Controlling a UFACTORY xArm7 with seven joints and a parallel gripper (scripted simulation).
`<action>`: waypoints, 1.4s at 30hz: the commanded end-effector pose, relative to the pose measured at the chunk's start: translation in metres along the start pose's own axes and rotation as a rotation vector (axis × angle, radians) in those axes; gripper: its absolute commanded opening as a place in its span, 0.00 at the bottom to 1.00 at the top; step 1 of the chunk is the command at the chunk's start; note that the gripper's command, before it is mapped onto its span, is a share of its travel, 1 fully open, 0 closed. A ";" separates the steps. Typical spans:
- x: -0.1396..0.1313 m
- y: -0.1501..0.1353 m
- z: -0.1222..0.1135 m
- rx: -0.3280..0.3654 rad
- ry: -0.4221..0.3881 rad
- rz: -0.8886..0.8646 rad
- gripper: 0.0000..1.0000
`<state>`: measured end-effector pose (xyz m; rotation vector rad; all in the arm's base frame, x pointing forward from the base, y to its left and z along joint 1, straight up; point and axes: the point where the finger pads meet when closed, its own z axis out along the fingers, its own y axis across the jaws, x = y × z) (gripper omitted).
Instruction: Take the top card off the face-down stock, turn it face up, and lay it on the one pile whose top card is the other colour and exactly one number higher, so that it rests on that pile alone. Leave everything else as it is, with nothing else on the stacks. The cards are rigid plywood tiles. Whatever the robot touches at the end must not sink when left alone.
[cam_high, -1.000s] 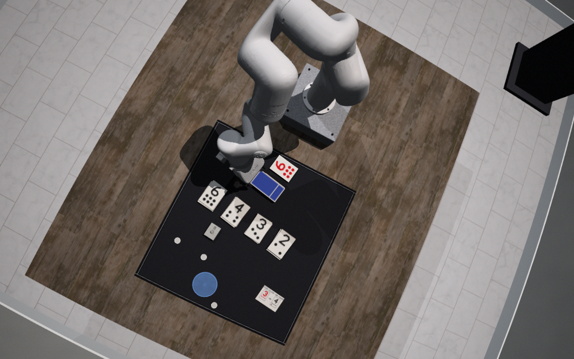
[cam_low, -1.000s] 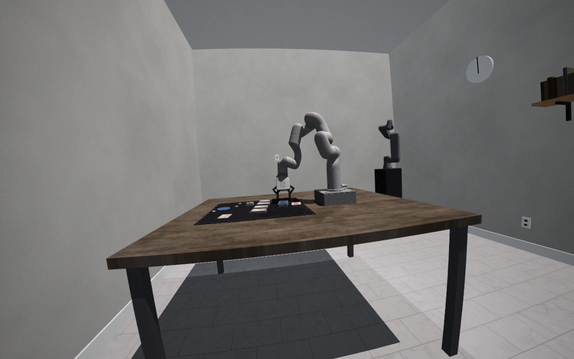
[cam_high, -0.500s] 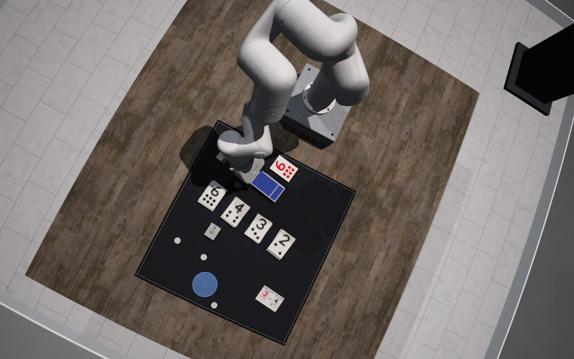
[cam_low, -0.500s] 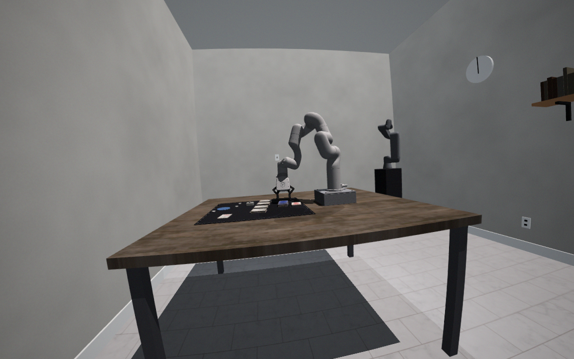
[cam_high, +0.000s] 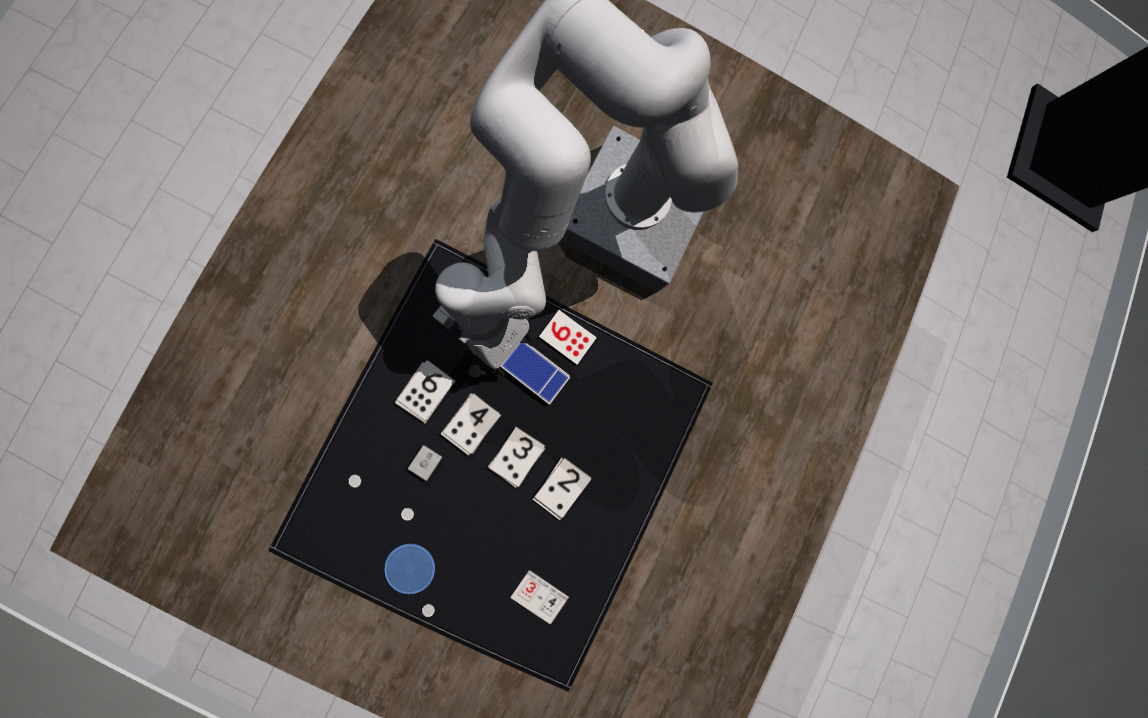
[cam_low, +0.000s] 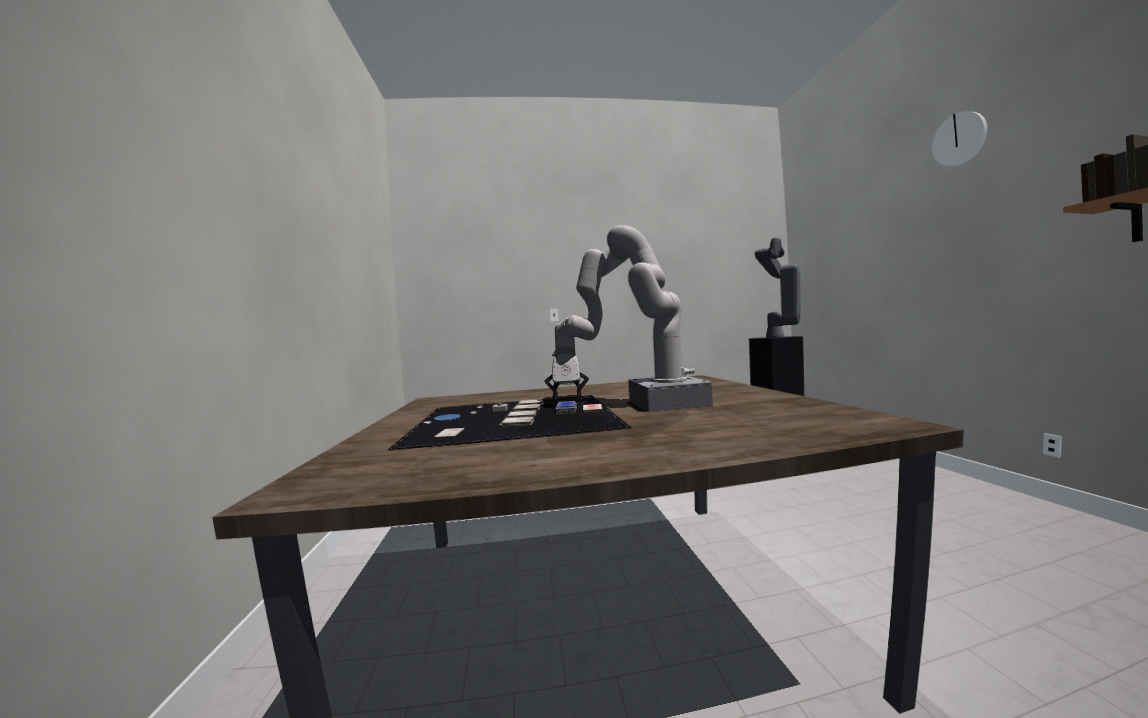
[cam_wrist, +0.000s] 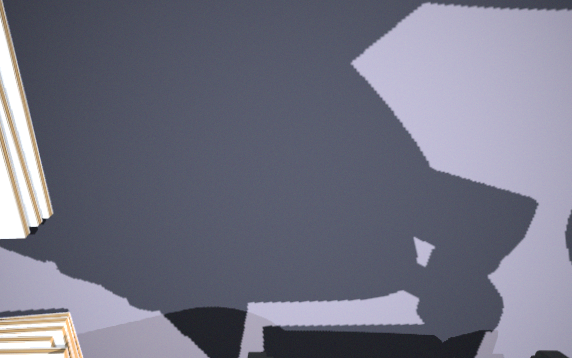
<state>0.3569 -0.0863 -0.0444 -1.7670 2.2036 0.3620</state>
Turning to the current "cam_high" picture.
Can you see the blue round disc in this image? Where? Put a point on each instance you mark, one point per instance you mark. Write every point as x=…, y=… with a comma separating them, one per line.
x=409, y=568

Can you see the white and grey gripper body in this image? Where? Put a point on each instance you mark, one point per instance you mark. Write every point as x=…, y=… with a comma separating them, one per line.
x=495, y=351

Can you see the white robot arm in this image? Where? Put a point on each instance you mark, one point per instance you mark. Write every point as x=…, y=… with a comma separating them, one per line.
x=687, y=157

